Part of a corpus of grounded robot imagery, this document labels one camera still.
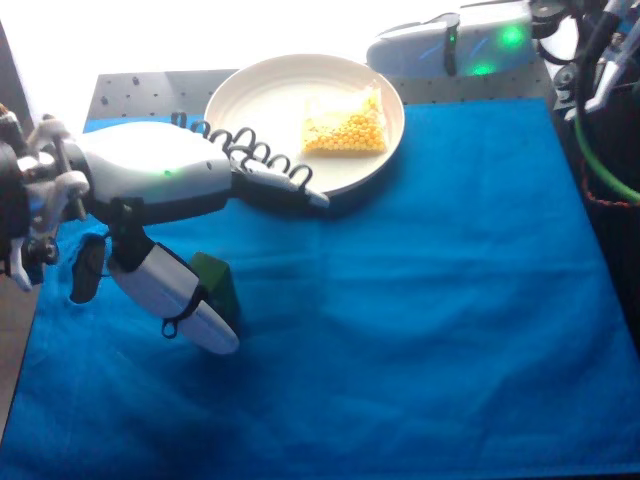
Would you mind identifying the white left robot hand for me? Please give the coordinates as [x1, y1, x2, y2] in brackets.
[69, 112, 331, 356]

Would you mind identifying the green block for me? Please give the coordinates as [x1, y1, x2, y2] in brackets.
[192, 251, 242, 334]

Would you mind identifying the blue table cloth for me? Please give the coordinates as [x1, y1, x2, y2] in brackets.
[0, 97, 640, 480]

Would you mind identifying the white round plate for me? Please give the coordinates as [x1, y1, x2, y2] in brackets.
[203, 53, 406, 199]

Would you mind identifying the red braided cable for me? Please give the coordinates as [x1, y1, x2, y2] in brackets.
[581, 159, 639, 210]

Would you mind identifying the bag of yellow beads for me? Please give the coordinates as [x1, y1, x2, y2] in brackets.
[299, 79, 390, 157]

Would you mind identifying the thick green robot cable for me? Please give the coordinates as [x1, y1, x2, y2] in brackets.
[573, 74, 640, 205]

